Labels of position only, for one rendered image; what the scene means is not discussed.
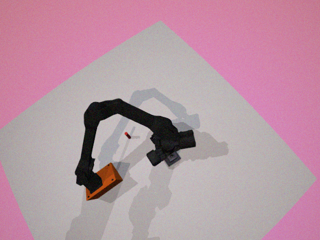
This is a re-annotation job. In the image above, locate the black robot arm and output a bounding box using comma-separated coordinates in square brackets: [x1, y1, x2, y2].
[74, 98, 196, 194]

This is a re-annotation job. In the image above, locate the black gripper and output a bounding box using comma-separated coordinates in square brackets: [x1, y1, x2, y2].
[146, 145, 180, 167]

